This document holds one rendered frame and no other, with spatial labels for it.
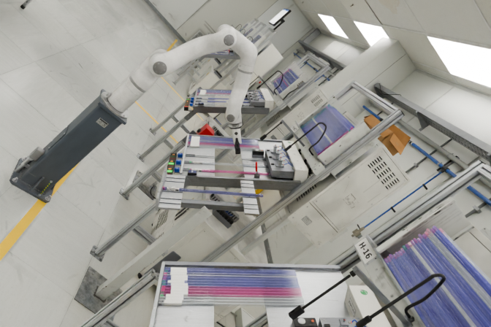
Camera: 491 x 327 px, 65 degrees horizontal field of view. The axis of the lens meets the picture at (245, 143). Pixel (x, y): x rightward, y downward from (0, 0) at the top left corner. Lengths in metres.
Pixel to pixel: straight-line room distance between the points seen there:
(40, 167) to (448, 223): 2.06
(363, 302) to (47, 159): 1.80
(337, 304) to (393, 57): 4.58
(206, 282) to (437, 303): 0.76
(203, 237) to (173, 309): 1.07
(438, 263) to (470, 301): 0.16
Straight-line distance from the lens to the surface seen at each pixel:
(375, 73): 5.69
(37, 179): 2.52
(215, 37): 2.08
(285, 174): 2.30
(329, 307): 1.51
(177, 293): 1.46
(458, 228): 1.64
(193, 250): 2.50
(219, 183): 2.24
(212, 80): 6.85
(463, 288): 1.33
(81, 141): 2.33
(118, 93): 2.22
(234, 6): 10.82
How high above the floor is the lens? 1.53
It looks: 11 degrees down
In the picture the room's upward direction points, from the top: 50 degrees clockwise
